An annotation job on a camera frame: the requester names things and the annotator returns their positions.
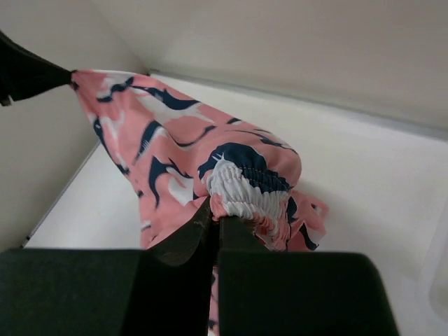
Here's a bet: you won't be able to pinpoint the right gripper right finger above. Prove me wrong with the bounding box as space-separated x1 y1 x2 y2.
219 216 269 253

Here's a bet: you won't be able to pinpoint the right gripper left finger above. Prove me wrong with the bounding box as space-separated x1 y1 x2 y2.
147 197 212 267

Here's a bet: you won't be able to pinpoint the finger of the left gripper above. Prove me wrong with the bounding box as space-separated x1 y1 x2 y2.
1 34 72 106

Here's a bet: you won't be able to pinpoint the pink navy patterned shorts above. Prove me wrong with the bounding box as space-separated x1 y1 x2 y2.
71 70 328 335

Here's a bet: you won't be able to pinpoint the aluminium table edge rail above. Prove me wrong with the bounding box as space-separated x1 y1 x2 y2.
20 142 99 249

